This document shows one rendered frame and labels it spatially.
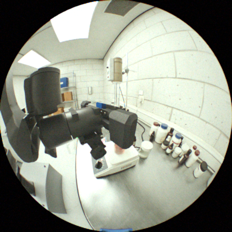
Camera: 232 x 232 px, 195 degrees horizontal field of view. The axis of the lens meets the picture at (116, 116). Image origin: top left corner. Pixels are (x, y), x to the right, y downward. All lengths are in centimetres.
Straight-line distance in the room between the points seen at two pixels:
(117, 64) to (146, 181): 76
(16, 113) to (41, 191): 24
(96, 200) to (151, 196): 20
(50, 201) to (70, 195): 11
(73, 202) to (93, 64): 293
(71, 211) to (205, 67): 92
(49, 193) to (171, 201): 42
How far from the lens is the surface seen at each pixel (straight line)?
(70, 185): 37
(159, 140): 50
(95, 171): 31
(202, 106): 55
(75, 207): 36
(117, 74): 60
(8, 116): 15
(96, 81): 264
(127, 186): 32
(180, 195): 42
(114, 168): 28
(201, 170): 48
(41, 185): 31
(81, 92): 262
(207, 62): 62
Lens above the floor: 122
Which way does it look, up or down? 22 degrees down
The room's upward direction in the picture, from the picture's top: straight up
